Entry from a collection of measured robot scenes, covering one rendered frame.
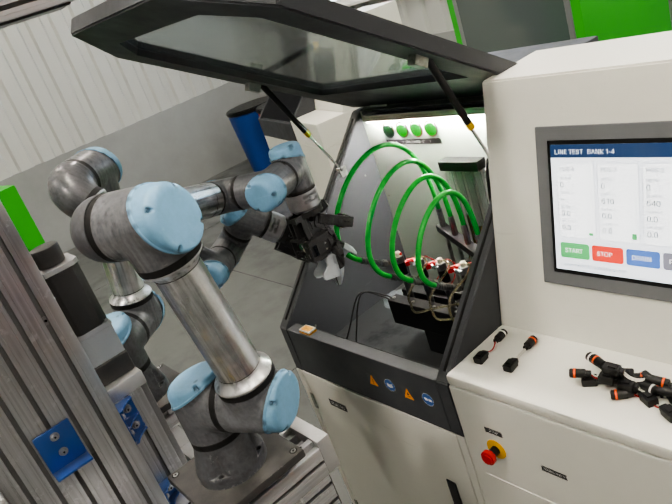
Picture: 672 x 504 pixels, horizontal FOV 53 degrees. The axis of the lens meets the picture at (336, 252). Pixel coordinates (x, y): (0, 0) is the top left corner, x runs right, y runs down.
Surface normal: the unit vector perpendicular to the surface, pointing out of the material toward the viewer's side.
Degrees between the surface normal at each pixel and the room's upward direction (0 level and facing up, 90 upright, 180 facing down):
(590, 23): 90
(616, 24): 90
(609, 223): 76
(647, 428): 0
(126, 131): 90
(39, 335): 90
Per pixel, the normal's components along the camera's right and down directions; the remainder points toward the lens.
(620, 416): -0.32, -0.87
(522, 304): -0.77, 0.25
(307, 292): 0.62, 0.11
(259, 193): -0.36, 0.47
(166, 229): 0.82, -0.22
